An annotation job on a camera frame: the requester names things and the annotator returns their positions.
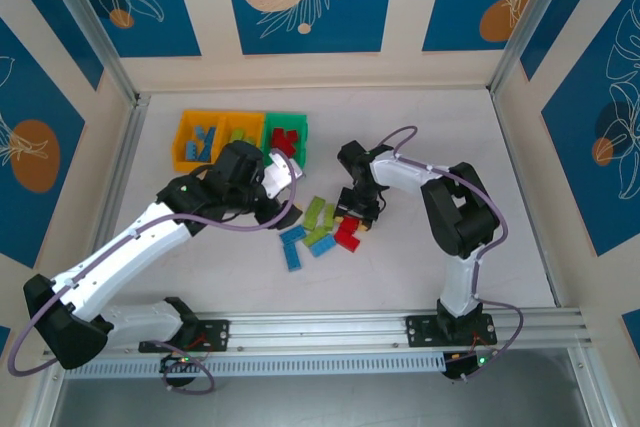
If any green plastic bin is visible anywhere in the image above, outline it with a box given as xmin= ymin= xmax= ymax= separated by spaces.
xmin=262 ymin=112 xmax=309 ymax=171

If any black controller board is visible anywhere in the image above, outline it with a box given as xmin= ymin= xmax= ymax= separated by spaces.
xmin=442 ymin=352 xmax=491 ymax=382
xmin=158 ymin=352 xmax=204 ymax=376

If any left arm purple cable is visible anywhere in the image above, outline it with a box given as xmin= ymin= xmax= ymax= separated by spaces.
xmin=7 ymin=149 xmax=301 ymax=394

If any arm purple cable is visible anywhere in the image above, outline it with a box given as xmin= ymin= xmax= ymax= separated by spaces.
xmin=377 ymin=125 xmax=525 ymax=383
xmin=7 ymin=149 xmax=301 ymax=394

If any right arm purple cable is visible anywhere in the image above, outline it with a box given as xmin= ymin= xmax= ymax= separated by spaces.
xmin=377 ymin=125 xmax=525 ymax=383

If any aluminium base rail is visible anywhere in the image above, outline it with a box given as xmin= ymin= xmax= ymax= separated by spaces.
xmin=42 ymin=309 xmax=604 ymax=359

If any grey slotted cable duct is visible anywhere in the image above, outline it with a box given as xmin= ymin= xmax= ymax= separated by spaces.
xmin=63 ymin=350 xmax=449 ymax=382

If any aluminium frame post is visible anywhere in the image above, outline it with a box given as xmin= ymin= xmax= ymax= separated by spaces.
xmin=489 ymin=0 xmax=581 ymax=96
xmin=37 ymin=0 xmax=151 ymax=108

